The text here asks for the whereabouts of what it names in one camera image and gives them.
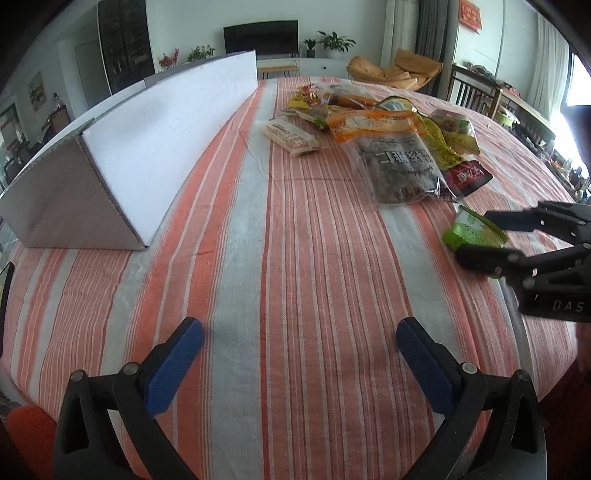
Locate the white cardboard box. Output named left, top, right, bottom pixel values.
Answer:
left=1, top=51, right=257, bottom=251

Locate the red snack packet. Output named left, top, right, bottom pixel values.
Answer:
left=444, top=160, right=493, bottom=197

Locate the small wooden bench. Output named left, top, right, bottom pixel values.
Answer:
left=256, top=64, right=300, bottom=80

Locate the green potted plant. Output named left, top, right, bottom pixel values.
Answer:
left=318, top=31, right=356, bottom=60

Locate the clear bag of snacks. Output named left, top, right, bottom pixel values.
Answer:
left=429, top=109, right=481, bottom=155

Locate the red wall hanging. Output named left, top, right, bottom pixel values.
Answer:
left=458, top=0, right=482, bottom=32

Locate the black television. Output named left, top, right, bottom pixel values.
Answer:
left=223, top=20, right=300, bottom=57

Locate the dark wooden chair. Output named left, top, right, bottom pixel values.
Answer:
left=447, top=64, right=503, bottom=119

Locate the beige cracker packet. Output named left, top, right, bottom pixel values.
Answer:
left=259, top=118, right=321, bottom=157

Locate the grey curtain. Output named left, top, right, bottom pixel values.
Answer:
left=416, top=0, right=450, bottom=63

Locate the black tall cabinet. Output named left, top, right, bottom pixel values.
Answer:
left=97, top=0, right=155, bottom=94

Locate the orange lounge chair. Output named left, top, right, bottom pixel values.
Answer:
left=346, top=49, right=444, bottom=91

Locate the cluttered side table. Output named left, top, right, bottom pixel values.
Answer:
left=471, top=66, right=590, bottom=204

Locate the yellow red candy bag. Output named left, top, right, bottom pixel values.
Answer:
left=284, top=83, right=332, bottom=128

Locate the yellow snack bag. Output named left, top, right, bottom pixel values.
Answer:
left=376, top=96, right=465, bottom=171

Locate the brown nut snack bag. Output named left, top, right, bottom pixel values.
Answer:
left=327, top=110, right=458, bottom=205

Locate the green snack packet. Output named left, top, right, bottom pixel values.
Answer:
left=442, top=205, right=509, bottom=252

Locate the white tv cabinet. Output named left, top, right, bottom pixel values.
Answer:
left=256, top=57, right=349, bottom=79

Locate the red flower vase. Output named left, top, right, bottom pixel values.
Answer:
left=158, top=48, right=179, bottom=70

